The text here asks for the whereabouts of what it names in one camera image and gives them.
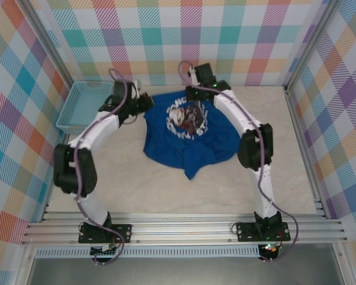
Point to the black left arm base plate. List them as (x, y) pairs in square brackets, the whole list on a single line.
[(124, 231)]

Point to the blue t-shirt with panda print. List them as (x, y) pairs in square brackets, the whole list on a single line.
[(172, 148)]

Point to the aluminium mounting rail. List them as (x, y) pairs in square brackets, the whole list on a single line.
[(181, 231)]

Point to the grey metal panel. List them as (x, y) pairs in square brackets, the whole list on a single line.
[(181, 273)]

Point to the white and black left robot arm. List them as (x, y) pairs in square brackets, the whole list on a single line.
[(101, 127)]

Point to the small circuit board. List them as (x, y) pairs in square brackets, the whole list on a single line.
[(270, 249), (105, 252)]

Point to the light blue plastic basket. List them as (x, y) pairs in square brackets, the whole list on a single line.
[(86, 110)]

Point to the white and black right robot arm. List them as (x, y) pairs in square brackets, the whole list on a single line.
[(234, 112)]

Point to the aluminium frame post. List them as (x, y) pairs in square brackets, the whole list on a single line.
[(312, 44), (50, 44)]

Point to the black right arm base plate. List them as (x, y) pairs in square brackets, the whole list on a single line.
[(246, 233)]

